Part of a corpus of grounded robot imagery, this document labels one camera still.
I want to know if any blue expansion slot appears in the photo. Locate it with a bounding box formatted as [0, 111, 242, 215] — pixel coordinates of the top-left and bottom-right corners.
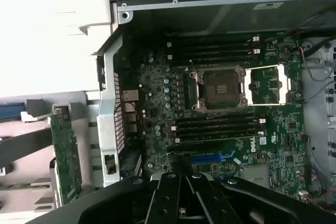
[191, 153, 236, 165]

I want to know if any silver chipset heatsink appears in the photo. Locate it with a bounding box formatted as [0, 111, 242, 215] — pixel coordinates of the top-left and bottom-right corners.
[241, 165, 270, 186]

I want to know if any long black expansion slot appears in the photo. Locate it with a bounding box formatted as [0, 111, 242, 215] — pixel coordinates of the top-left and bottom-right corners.
[166, 142, 238, 154]

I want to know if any green motherboard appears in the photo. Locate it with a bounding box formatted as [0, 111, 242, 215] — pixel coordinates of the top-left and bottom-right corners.
[122, 31, 312, 205]

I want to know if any open grey PC case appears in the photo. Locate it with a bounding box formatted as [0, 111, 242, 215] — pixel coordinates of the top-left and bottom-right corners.
[91, 0, 336, 216]

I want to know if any CPU socket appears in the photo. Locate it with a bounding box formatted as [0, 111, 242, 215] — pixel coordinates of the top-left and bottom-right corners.
[183, 64, 249, 111]

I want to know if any grey parts rack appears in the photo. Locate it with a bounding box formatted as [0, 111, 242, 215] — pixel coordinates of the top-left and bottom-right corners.
[0, 90, 106, 214]

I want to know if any blue disk caddy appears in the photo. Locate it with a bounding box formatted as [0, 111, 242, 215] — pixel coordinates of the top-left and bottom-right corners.
[0, 104, 26, 122]

